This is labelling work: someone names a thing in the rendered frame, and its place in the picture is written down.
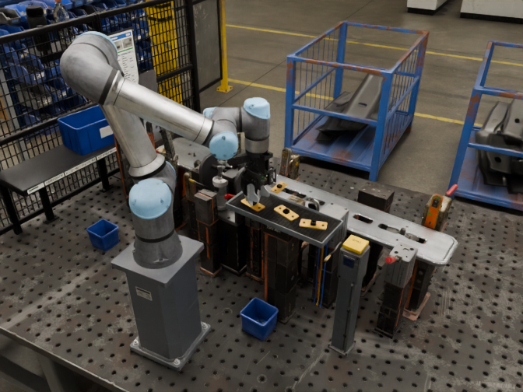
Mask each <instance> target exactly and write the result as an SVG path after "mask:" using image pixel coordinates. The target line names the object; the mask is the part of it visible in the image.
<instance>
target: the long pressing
mask: <svg viewBox="0 0 523 392"><path fill-rule="evenodd" d="M172 141H173V144H174V150H175V153H176V154H177V155H178V158H179V159H178V160H177V164H178V168H181V169H183V170H186V171H190V170H192V169H193V168H194V164H193V163H194V162H195V161H196V160H197V159H199V160H201V161H202V160H203V158H205V156H207V155H208V154H210V153H211V152H210V150H209V148H207V147H205V146H203V145H200V144H198V143H197V142H193V141H192V140H190V139H187V138H175V139H174V140H172ZM188 153H191V155H188ZM194 153H195V156H194ZM281 181H282V182H284V183H287V184H288V185H287V186H286V187H285V188H284V189H288V190H291V191H295V192H297V193H299V194H302V195H305V196H306V197H305V198H302V199H304V200H305V202H306V204H305V206H306V207H308V203H309V201H307V199H308V198H313V199H316V200H318V201H322V202H324V204H323V205H319V206H320V212H321V211H322V210H323V209H324V208H325V207H326V206H327V205H328V204H329V203H330V202H332V203H335V204H337V205H341V206H343V207H346V208H348V209H349V218H348V225H347V231H346V232H348V233H351V234H353V235H355V236H358V237H361V238H364V239H365V240H369V241H371V242H373V243H376V244H379V245H381V246H383V247H387V248H389V249H391V250H393V249H394V247H395V246H396V244H397V243H398V242H399V241H401V242H403V243H407V244H409V245H412V246H414V247H417V248H418V251H417V254H416V259H417V260H419V261H422V262H424V263H427V264H430V265H433V266H436V267H442V266H445V265H446V264H447V263H448V261H449V260H450V258H451V255H452V254H453V253H454V251H455V249H456V247H457V245H458V241H457V240H456V239H455V238H454V237H453V236H449V235H448V234H445V233H441V232H438V231H436V230H434V229H430V228H427V227H425V226H421V225H419V224H416V223H414V222H410V221H408V220H405V219H402V218H399V217H397V216H394V215H391V214H388V213H386V212H382V211H380V210H377V209H375V208H371V207H368V206H366V205H362V204H360V203H357V202H355V201H351V200H349V199H346V198H343V197H340V196H338V195H335V194H332V193H329V192H327V191H323V190H321V189H318V188H316V187H312V186H310V185H307V184H303V183H301V182H299V181H296V180H292V179H290V178H288V177H284V176H281V175H278V174H276V183H275V182H274V181H273V183H274V184H275V185H277V184H278V183H279V182H281ZM265 188H266V189H267V190H268V191H269V193H271V194H274V195H277V196H280V197H281V198H285V199H287V198H288V197H289V196H291V194H287V193H286V192H283V191H280V192H279V193H278V194H277V193H275V192H272V191H271V189H272V187H269V186H267V185H265ZM310 191H311V192H310ZM355 215H359V216H362V217H364V218H367V219H370V220H372V221H373V222H372V223H370V224H369V223H366V222H362V221H360V220H358V219H355V218H353V217H354V216H355ZM380 224H383V225H386V226H389V227H391V228H394V229H397V230H398V233H392V232H389V231H387V230H385V229H381V228H379V227H378V226H379V225H380ZM407 226H408V227H407ZM402 227H404V228H405V229H406V232H405V235H404V236H403V235H401V234H399V232H400V229H401V228H402ZM407 234H410V235H413V236H417V237H419V238H421V239H424V240H425V241H426V242H425V243H419V242H416V241H414V240H411V239H408V238H406V237H405V236H407Z"/></svg>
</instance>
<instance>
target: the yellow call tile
mask: <svg viewBox="0 0 523 392"><path fill-rule="evenodd" d="M368 244H369V241H367V240H364V239H361V238H359V237H357V236H354V235H350V236H349V238H348V239H347V240H346V241H345V242H344V243H343V245H342V247H344V248H346V249H347V250H351V251H353V252H355V253H358V254H361V253H362V252H363V250H364V249H365V248H366V247H367V245H368Z"/></svg>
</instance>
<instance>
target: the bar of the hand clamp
mask: <svg viewBox="0 0 523 392"><path fill-rule="evenodd" d="M159 127H160V126H159ZM159 133H161V136H162V139H163V144H164V148H165V150H166V153H168V154H171V158H169V157H167V159H168V160H170V159H172V161H173V155H175V154H176V153H175V150H174V144H173V141H172V138H171V134H170V131H169V130H167V129H165V128H162V127H160V131H159Z"/></svg>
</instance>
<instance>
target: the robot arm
mask: <svg viewBox="0 0 523 392"><path fill-rule="evenodd" d="M60 71H61V75H62V77H63V79H64V80H65V82H66V83H67V84H68V85H69V86H70V87H71V88H72V89H74V90H75V91H76V92H77V93H79V94H81V95H82V96H84V97H86V98H88V99H90V100H92V101H94V102H96V103H98V105H99V106H100V109H101V110H102V112H103V114H104V116H105V118H106V119H107V122H108V124H109V125H110V127H111V130H112V131H113V133H114V135H115V137H116V139H117V140H118V143H119V144H120V146H121V148H122V150H123V152H124V154H125V156H126V157H127V159H128V161H129V163H130V165H131V166H130V168H129V171H128V172H129V174H130V176H131V178H132V180H133V181H134V183H135V185H134V186H133V187H132V189H131V190H130V193H129V206H130V209H131V211H132V219H133V224H134V228H135V242H134V245H133V249H132V253H133V257H134V260H135V262H136V263H137V264H138V265H140V266H141V267H144V268H149V269H158V268H165V267H168V266H170V265H172V264H174V263H175V262H177V261H178V260H179V259H180V258H181V255H182V254H183V246H182V242H181V239H180V238H179V237H178V234H177V232H176V231H175V229H174V217H173V202H174V190H175V187H176V183H177V178H176V173H175V170H174V168H173V167H172V165H171V164H170V163H169V162H167V161H166V160H165V159H164V157H163V156H162V155H160V154H158V153H156V151H155V149H154V147H153V144H152V142H151V141H150V139H149V136H148V135H147V133H146V130H145V128H144V127H143V125H142V122H141V121H140V118H142V119H144V120H147V121H149V122H151V123H154V124H156V125H158V126H160V127H162V128H165V129H167V130H169V131H172V132H173V133H176V134H178V135H180V136H183V137H185V138H187V139H190V140H192V141H193V142H197V143H198V144H200V145H203V146H205V147H207V148H209V150H210V152H211V153H212V155H213V156H214V157H215V158H217V159H220V160H227V161H228V163H229V165H230V166H237V165H239V164H242V163H246V166H244V169H243V170H242V171H243V173H242V176H241V182H240V186H241V189H242V191H243V193H244V196H245V197H246V199H247V202H248V203H249V204H250V205H251V206H253V201H255V202H256V203H258V202H259V199H260V197H261V196H265V197H269V191H268V190H267V189H266V188H265V185H271V184H273V181H274V182H275V183H276V168H275V167H274V166H271V165H269V159H271V158H272V157H273V153H272V152H270V151H269V127H270V107H269V102H268V101H267V100H265V99H263V98H259V97H253V98H249V99H247V100H245V101H244V106H243V107H214V108H206V109H204V111H203V114H200V113H198V112H196V111H194V110H192V109H190V108H188V107H185V106H183V105H181V104H179V103H177V102H175V101H173V100H170V99H168V98H166V97H165V96H162V95H160V94H159V93H155V92H153V91H152V90H150V89H147V88H146V87H144V86H140V85H139V84H137V83H135V82H133V81H131V80H129V79H126V78H125V74H124V73H123V71H122V69H121V66H120V65H119V62H118V50H117V48H116V45H115V44H114V42H113V40H112V39H111V38H109V37H108V36H106V35H105V34H103V33H99V32H95V31H90V32H85V33H82V34H81V35H79V36H77V37H76V38H75V39H74V40H73V42H72V44H71V45H70V46H69V47H68V49H66V51H65V52H64V53H63V55H62V56H61V60H60ZM242 132H244V147H245V152H246V153H242V154H236V153H237V146H238V137H237V133H242ZM274 172H275V178H273V173H274ZM250 183H251V184H250Z"/></svg>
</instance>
